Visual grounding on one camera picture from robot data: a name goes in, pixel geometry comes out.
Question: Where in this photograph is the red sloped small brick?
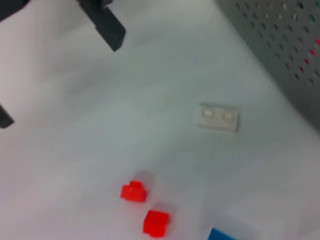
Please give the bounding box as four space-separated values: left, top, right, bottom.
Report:
142 209 171 238

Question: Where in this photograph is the grey perforated storage basket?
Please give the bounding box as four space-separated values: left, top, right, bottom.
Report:
215 0 320 138

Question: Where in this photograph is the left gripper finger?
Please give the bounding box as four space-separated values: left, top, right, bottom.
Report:
0 103 15 130
76 0 127 53

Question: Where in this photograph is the red notched small brick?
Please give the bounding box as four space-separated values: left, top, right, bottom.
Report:
119 179 148 203

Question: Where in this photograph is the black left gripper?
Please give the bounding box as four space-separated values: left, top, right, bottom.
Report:
0 0 29 23

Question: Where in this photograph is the white small brick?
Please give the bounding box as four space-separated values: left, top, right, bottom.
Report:
193 101 240 134

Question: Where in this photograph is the blue square brick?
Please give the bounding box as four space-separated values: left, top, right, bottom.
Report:
206 226 241 240

